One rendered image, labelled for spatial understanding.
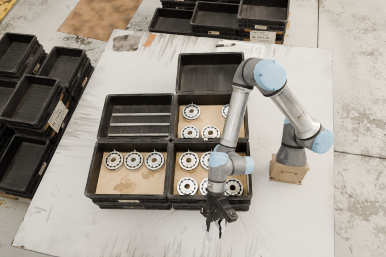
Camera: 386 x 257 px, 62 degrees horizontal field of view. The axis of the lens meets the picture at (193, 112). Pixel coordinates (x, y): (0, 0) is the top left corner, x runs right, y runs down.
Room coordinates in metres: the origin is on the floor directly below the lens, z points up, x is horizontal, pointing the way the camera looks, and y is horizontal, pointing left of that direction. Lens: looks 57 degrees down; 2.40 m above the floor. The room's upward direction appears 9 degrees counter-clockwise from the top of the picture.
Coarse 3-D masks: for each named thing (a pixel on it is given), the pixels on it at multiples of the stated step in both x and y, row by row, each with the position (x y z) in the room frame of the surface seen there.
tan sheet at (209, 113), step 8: (192, 112) 1.01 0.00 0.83; (208, 112) 0.99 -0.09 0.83; (216, 112) 0.98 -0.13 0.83; (184, 120) 0.96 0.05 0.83; (200, 120) 0.95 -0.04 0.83; (208, 120) 0.94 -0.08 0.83; (216, 120) 0.93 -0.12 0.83; (224, 120) 0.92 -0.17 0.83; (200, 128) 0.89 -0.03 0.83; (200, 136) 0.85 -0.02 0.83; (240, 136) 0.81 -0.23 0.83
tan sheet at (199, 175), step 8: (176, 160) 0.73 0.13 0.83; (176, 168) 0.68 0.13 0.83; (200, 168) 0.66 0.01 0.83; (176, 176) 0.64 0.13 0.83; (184, 176) 0.63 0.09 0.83; (192, 176) 0.62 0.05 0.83; (200, 176) 0.62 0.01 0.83; (232, 176) 0.59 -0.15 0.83; (240, 176) 0.59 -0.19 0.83; (176, 184) 0.60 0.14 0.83; (176, 192) 0.55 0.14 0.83
